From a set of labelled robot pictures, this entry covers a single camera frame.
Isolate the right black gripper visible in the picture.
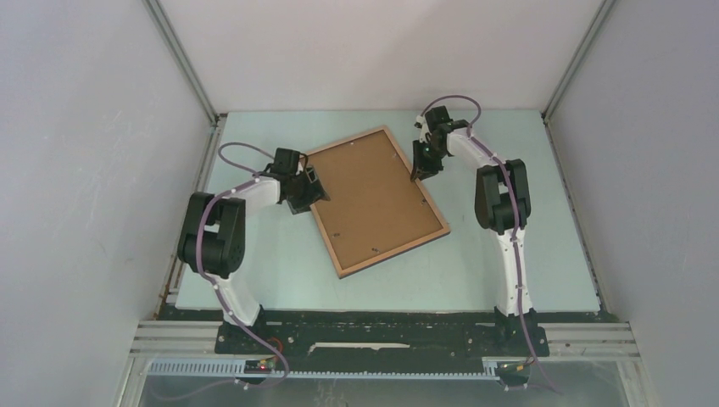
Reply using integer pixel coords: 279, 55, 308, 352
413, 138, 449, 181

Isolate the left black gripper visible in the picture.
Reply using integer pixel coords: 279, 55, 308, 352
287, 165, 330, 215

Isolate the brown backing board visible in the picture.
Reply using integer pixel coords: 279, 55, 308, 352
309, 125, 450, 278

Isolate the wooden picture frame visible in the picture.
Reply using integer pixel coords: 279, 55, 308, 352
303, 125, 452, 281

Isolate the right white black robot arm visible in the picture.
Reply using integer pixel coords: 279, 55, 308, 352
410, 106, 532, 317

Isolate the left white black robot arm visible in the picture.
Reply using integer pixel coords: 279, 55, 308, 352
176, 148, 330, 354

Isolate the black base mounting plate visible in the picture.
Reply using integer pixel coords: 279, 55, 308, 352
215, 310, 549, 376

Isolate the small green circuit board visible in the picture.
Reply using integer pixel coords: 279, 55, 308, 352
243, 360, 275, 374

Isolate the aluminium rail frame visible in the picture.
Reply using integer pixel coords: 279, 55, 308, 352
115, 311, 649, 406

